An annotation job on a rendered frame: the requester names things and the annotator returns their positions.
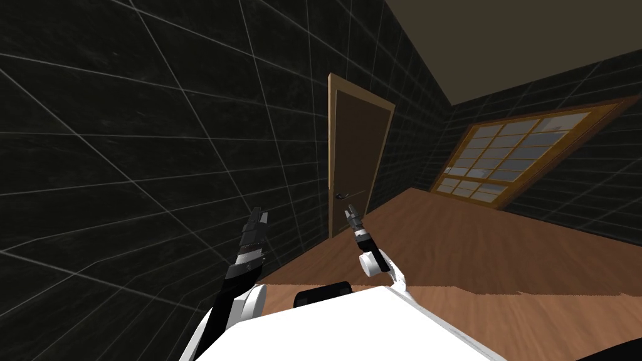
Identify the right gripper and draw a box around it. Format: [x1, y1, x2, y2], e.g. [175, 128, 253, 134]
[344, 202, 365, 234]

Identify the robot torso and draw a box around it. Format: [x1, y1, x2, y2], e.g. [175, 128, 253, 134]
[194, 281, 508, 361]

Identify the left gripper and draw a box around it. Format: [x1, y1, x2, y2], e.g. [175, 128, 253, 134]
[241, 206, 270, 249]

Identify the brown door leaf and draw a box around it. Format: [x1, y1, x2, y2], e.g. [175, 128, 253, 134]
[333, 88, 395, 238]

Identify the wooden framed window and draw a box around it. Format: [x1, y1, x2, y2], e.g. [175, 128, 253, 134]
[429, 102, 629, 211]

